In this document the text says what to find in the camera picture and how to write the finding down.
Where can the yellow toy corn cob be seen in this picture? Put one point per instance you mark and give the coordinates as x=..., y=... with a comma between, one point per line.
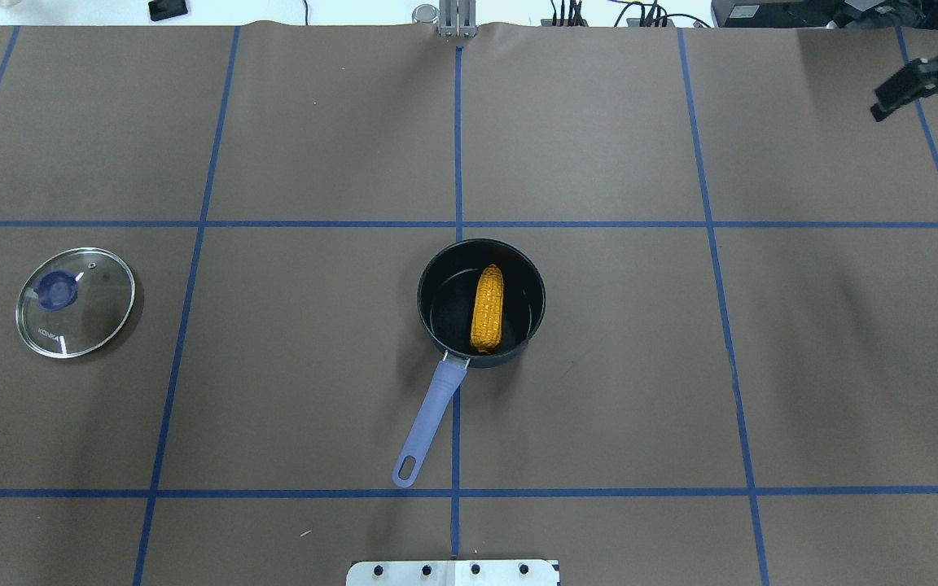
x=486, y=328

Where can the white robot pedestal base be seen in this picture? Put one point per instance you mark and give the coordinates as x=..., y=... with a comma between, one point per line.
x=455, y=572

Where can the small silver metal cylinder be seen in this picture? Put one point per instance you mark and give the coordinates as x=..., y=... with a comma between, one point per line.
x=425, y=14

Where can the aluminium frame post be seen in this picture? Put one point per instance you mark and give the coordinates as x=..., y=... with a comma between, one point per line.
x=457, y=18

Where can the dark blue saucepan purple handle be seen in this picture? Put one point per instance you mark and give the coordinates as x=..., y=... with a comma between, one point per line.
x=445, y=299

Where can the small black square device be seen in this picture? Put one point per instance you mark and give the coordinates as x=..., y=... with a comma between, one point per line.
x=162, y=10

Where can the glass pot lid purple knob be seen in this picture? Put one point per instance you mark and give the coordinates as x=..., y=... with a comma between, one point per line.
x=75, y=302

